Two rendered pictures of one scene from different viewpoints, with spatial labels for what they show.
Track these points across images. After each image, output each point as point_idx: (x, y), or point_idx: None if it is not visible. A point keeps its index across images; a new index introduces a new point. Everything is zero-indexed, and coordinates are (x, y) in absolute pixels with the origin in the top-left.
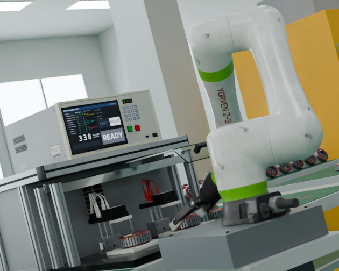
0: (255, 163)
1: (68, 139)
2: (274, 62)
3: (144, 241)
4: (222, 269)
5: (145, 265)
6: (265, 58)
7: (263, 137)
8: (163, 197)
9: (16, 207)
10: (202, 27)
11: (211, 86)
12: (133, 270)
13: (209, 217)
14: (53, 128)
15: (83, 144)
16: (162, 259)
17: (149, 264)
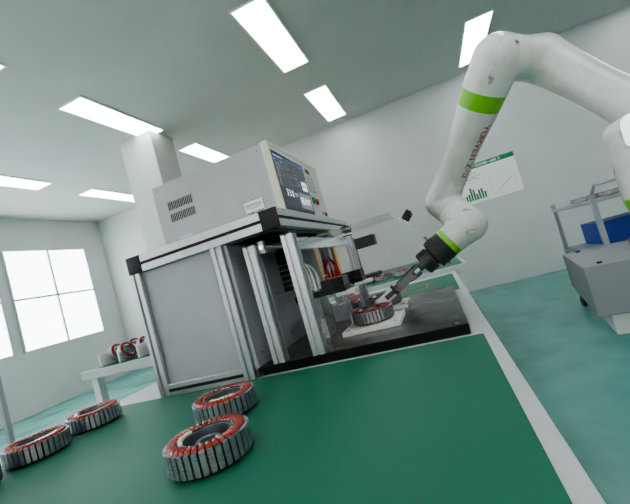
0: None
1: (280, 188)
2: (613, 68)
3: (393, 312)
4: None
5: (489, 328)
6: (596, 66)
7: None
8: (360, 273)
9: (199, 282)
10: (508, 33)
11: (482, 121)
12: (488, 334)
13: (357, 305)
14: (252, 177)
15: (291, 200)
16: (487, 321)
17: (488, 326)
